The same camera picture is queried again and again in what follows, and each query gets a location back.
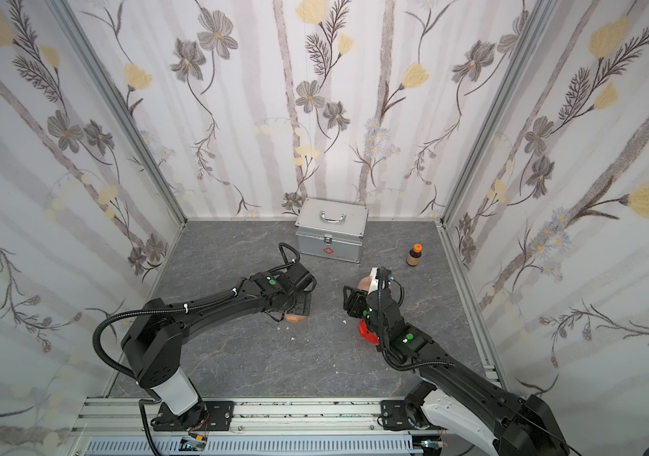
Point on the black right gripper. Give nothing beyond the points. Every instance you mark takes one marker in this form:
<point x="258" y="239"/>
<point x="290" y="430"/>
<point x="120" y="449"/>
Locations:
<point x="356" y="299"/>

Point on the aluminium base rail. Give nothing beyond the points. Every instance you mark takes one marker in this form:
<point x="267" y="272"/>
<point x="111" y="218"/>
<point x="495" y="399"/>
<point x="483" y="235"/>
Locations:
<point x="259" y="426"/>

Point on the red piggy bank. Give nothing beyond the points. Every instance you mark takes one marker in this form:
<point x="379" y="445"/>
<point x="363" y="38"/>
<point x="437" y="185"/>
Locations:
<point x="366" y="334"/>

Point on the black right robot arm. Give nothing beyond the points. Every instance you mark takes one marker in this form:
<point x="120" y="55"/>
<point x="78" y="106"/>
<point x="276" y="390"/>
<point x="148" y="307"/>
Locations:
<point x="451" y="396"/>

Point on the small brown orange-capped bottle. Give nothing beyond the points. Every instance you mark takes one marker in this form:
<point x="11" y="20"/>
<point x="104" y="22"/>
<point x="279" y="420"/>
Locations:
<point x="415" y="255"/>

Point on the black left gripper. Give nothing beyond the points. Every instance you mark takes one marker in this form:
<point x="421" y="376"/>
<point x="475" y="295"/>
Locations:
<point x="300" y="304"/>

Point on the silver aluminium first aid case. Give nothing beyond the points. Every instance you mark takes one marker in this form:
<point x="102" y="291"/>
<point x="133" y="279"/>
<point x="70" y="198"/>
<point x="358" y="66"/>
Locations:
<point x="329" y="229"/>

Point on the pink piggy bank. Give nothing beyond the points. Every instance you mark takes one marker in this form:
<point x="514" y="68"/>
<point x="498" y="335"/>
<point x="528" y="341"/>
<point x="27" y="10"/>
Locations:
<point x="291" y="318"/>
<point x="367" y="282"/>

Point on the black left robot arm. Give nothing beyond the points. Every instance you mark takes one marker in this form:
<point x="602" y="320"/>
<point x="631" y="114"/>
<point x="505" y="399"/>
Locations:
<point x="153" y="344"/>

